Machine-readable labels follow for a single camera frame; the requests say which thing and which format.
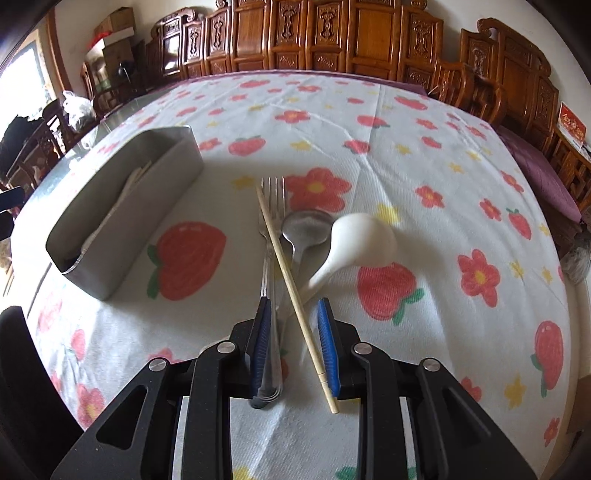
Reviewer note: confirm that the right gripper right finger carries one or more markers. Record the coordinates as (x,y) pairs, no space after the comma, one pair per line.
(336,338)

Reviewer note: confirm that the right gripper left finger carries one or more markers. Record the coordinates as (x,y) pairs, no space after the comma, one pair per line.
(257,349)

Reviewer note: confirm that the wooden chopstick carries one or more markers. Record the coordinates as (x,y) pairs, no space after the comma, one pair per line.
(295,300)

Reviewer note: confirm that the white ceramic soup spoon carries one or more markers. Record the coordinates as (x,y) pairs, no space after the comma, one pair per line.
(357,240)

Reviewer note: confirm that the silver metal spoon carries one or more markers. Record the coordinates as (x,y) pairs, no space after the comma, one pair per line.
(303,230)

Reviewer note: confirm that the silver metal fork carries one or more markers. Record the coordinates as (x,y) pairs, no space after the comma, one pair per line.
(272,383)

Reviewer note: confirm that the floral strawberry tablecloth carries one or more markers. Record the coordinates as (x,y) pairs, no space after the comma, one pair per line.
(476,281)

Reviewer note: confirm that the metal utensil tray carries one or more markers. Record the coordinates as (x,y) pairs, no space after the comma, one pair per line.
(176,164)

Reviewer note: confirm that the white spoon in tray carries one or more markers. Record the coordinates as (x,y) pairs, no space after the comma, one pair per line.
(130,182)

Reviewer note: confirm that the purple seat cushion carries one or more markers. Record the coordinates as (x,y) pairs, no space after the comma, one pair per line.
(540,175)

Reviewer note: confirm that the wooden armchair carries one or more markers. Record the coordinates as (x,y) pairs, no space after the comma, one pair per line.
(459,85)

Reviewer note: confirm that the white plastic bag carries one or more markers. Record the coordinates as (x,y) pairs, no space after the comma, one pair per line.
(78,110)

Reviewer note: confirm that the red gift box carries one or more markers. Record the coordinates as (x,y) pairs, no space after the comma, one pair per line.
(571,126)

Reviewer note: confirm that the cardboard boxes stack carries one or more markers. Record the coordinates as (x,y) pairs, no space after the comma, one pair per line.
(110,60)

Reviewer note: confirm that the carved wooden cabinet wall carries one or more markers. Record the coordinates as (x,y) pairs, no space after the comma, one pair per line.
(391,40)

